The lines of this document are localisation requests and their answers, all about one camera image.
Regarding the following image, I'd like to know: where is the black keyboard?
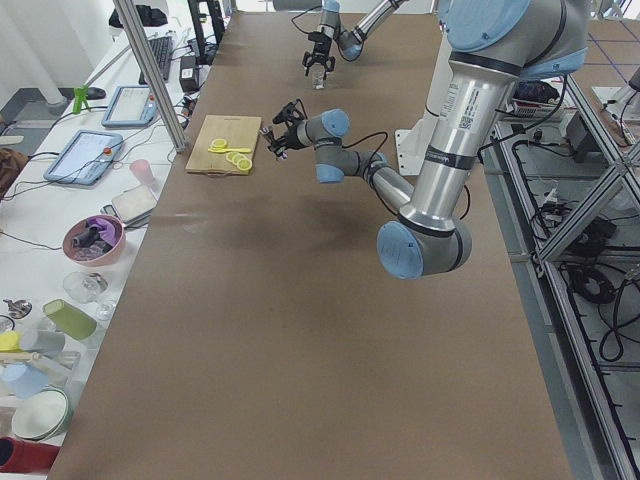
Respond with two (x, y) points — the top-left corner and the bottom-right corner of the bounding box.
(148, 35), (173, 82)

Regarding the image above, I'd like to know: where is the clear wine glass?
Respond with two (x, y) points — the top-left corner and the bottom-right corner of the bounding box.
(62, 271), (116, 321)

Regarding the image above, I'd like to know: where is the yellow plastic knife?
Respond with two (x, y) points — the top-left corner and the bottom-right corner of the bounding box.
(207, 148), (252, 154)

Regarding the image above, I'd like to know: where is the blue teach pendant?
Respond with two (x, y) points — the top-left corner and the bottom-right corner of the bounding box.
(43, 130), (124, 186)
(101, 85), (158, 129)

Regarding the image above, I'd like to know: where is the steel jigger shaker cup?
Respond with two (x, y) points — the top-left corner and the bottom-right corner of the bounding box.
(259, 126), (278, 152)

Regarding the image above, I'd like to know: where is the green plastic cup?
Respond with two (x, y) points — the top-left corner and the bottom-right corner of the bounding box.
(43, 299), (97, 341)

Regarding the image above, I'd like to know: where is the white kitchen scale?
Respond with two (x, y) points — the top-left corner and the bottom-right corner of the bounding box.
(111, 185), (157, 225)

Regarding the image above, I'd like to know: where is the clear glass measuring cup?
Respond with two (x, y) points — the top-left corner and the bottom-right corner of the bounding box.
(312, 75), (324, 90)

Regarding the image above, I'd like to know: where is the far blue teach pendant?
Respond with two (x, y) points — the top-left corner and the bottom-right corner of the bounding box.
(101, 85), (158, 129)

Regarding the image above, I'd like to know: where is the grey plastic cup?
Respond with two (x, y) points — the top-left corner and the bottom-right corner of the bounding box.
(19, 329), (65, 358)

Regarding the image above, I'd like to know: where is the blue plastic cup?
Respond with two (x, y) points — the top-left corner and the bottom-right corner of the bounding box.
(1, 363), (49, 399)

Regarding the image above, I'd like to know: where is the green handled reacher tool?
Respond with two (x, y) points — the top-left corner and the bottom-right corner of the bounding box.
(72, 85), (91, 115)

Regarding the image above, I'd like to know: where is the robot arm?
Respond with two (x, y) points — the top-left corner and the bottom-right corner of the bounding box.
(301, 0), (405, 80)
(261, 1), (591, 279)

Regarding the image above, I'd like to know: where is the wooden cutting board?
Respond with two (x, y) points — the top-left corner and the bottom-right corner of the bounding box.
(185, 115), (262, 175)

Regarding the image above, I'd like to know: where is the white bowl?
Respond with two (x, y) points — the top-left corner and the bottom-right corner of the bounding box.
(11, 388), (73, 441)

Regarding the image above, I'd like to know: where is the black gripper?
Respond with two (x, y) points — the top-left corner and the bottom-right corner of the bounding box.
(302, 31), (336, 80)
(260, 99), (305, 160)

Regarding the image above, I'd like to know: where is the near blue teach pendant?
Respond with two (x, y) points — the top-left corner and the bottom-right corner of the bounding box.
(43, 130), (124, 186)

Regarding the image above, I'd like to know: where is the black computer mouse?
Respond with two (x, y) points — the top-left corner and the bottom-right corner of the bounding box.
(86, 87), (106, 100)

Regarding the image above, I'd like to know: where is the lemon slice on board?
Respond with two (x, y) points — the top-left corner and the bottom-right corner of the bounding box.
(209, 138), (228, 151)

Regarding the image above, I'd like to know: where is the aluminium frame post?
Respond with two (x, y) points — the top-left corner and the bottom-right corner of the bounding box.
(113, 0), (187, 153)

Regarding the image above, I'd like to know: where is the pink bowl with items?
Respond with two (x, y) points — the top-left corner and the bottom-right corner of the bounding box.
(62, 214), (126, 267)

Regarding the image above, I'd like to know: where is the black power adapter box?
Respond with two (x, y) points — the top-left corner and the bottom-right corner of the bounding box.
(179, 55), (200, 93)

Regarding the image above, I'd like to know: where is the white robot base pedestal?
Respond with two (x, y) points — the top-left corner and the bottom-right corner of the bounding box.
(395, 33), (452, 176)

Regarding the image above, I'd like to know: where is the pink plastic cup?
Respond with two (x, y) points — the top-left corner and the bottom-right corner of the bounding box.
(129, 159), (155, 186)

